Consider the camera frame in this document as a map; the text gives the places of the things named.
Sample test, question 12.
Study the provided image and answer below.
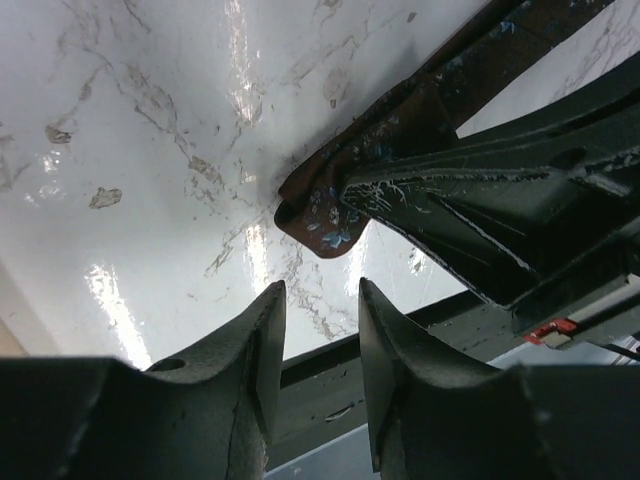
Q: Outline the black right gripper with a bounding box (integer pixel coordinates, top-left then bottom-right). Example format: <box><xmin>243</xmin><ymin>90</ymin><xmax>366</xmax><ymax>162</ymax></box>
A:
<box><xmin>341</xmin><ymin>99</ymin><xmax>639</xmax><ymax>349</ymax></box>

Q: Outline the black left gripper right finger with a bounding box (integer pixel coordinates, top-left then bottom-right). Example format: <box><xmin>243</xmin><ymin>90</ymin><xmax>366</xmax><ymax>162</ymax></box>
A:
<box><xmin>358</xmin><ymin>279</ymin><xmax>515</xmax><ymax>479</ymax></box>

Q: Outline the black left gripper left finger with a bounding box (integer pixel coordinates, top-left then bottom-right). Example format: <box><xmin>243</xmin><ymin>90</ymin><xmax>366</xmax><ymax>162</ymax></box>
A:
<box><xmin>144</xmin><ymin>279</ymin><xmax>287</xmax><ymax>480</ymax></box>

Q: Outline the brown floral necktie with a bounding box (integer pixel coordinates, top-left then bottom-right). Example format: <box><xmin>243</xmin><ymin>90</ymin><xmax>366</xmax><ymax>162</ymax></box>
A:
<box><xmin>274</xmin><ymin>0</ymin><xmax>608</xmax><ymax>259</ymax></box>

